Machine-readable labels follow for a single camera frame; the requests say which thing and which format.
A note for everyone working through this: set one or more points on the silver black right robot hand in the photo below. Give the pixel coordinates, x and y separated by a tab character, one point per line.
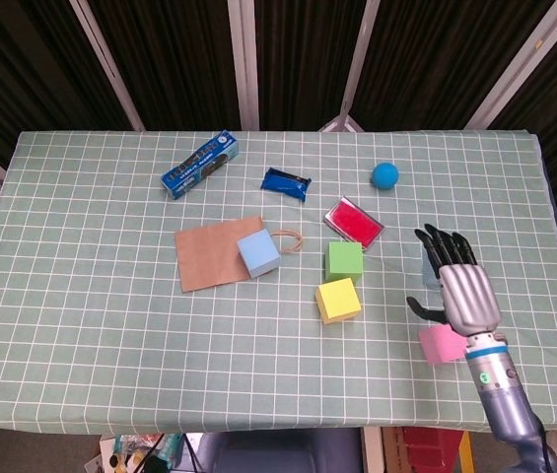
465	295

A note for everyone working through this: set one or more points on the light blue foam cube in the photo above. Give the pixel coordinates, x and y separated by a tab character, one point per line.
428	276
257	251

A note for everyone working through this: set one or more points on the pink foam cube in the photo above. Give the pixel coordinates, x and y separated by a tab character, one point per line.
438	345

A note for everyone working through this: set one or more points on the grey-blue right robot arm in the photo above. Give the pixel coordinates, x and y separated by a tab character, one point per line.
505	409

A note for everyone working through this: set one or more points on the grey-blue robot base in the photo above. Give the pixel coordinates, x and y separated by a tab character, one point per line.
278	453

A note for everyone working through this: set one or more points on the yellow foam cube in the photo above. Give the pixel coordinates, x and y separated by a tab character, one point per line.
339	298

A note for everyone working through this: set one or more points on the green foam cube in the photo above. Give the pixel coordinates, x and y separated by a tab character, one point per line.
343	258

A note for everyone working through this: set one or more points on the red rectangular tin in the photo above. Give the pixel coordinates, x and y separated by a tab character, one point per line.
354	222

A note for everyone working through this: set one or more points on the blue ball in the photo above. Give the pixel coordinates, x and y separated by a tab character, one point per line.
385	176

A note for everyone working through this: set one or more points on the red box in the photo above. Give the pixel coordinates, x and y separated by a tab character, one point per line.
431	443

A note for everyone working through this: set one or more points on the yellow strip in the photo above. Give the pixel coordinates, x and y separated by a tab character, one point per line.
466	453

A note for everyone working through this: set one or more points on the brown cardboard box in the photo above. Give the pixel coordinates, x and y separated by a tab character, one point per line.
394	448

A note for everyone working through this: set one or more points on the white table leg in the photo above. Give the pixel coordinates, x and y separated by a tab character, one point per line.
371	451

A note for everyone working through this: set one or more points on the blue snack packet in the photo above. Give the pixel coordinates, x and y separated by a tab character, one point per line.
283	183

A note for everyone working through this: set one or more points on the brown paper bag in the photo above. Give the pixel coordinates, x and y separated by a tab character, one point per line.
204	256

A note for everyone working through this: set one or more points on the blue cookie box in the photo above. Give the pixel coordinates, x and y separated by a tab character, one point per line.
199	165

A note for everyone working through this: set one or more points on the green checked tablecloth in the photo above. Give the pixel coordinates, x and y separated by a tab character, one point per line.
110	320

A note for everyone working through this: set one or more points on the colourful printed package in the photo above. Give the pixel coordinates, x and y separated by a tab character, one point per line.
127	446

